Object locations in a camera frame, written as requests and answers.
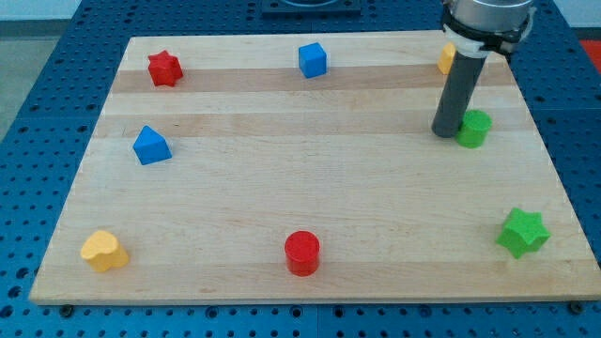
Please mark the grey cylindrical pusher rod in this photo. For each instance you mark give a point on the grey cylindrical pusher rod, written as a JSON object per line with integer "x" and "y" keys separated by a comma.
{"x": 459, "y": 86}

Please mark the blue triangle block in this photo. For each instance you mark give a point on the blue triangle block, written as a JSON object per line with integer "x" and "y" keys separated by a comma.
{"x": 150, "y": 147}

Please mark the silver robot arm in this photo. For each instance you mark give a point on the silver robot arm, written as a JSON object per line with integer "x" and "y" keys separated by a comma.
{"x": 476, "y": 28}

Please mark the green star block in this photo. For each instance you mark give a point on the green star block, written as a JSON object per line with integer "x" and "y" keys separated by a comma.
{"x": 523, "y": 232}

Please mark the red star block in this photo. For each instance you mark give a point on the red star block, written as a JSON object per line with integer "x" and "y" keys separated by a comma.
{"x": 164, "y": 69}

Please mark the yellow block behind rod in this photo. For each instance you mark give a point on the yellow block behind rod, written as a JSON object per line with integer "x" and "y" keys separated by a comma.
{"x": 446, "y": 58}

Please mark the green cylinder block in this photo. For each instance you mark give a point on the green cylinder block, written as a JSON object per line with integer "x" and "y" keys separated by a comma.
{"x": 474, "y": 129}

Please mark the blue cube block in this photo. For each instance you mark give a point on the blue cube block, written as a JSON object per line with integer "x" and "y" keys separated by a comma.
{"x": 312, "y": 60}

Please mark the wooden board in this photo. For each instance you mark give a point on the wooden board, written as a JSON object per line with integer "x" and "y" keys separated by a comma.
{"x": 260, "y": 152}

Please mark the red cylinder block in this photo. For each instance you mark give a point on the red cylinder block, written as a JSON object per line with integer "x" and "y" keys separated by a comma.
{"x": 302, "y": 253}

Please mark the yellow heart block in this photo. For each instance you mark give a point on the yellow heart block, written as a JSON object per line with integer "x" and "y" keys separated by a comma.
{"x": 103, "y": 251}

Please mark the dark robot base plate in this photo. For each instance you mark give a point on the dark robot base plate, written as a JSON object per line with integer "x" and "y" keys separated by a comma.
{"x": 276, "y": 8}

